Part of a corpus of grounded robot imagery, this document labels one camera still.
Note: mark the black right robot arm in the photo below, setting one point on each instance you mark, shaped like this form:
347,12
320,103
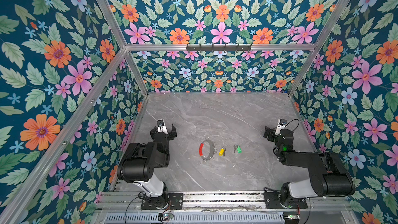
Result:
327,176

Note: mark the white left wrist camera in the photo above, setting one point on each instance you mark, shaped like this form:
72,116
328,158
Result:
161,127

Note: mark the black wall hook rack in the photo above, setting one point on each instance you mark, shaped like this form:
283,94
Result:
218,47

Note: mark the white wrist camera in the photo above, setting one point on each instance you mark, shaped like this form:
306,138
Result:
282,123
161,127

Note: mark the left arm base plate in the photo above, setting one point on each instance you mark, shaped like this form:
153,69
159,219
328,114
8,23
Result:
173,201

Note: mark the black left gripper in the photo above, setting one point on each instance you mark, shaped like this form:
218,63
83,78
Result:
169,136

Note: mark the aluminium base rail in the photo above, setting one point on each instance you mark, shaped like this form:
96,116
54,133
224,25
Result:
252,200

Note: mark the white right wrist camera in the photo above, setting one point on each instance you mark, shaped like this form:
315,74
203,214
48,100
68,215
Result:
282,123

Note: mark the silver keyring with red grip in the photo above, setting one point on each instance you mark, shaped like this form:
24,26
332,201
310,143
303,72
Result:
207,150

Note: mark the white vented cable duct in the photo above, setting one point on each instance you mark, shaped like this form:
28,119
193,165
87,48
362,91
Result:
195,218

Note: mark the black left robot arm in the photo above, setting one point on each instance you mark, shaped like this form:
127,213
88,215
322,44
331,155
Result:
139,161

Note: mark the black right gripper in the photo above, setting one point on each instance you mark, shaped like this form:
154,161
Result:
272,134

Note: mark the aluminium frame bars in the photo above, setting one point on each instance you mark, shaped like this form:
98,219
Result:
54,52

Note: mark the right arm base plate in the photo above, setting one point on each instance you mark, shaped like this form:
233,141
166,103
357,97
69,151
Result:
274,200

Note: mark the yellow key tag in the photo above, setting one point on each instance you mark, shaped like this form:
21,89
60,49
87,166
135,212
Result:
222,152

